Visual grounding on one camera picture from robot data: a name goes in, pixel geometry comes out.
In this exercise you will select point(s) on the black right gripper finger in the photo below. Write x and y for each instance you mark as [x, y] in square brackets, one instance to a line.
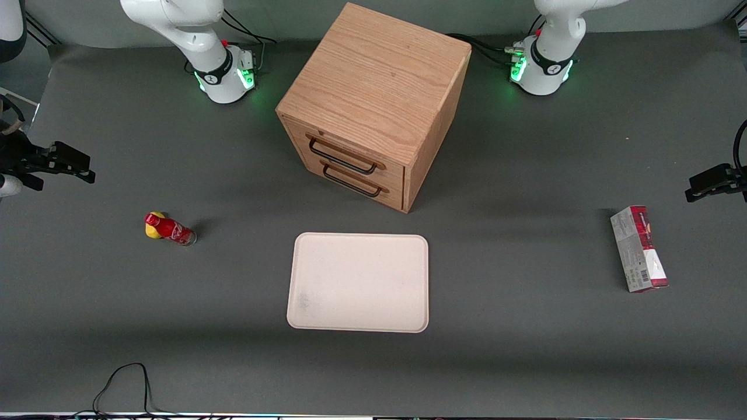
[70, 162]

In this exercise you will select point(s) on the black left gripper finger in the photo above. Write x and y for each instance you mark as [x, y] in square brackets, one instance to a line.
[715, 179]

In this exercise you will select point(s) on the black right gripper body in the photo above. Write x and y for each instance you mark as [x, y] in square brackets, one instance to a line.
[17, 156]

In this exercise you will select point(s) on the red coke bottle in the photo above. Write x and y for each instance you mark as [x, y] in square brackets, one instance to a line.
[173, 230]

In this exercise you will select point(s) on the cream plastic tray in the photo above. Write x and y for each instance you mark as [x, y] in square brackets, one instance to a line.
[359, 283]

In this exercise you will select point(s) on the red and grey carton box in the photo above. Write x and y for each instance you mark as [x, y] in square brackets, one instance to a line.
[639, 251]

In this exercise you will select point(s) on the small yellow fruit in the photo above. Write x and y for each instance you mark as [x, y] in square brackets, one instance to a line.
[153, 234]

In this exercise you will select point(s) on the grey table mat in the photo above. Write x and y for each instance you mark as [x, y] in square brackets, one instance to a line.
[525, 350]

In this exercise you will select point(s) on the oak wooden drawer cabinet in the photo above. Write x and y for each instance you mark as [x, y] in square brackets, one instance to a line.
[373, 76]

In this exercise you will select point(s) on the black frame bar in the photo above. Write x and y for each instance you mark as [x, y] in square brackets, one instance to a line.
[42, 30]

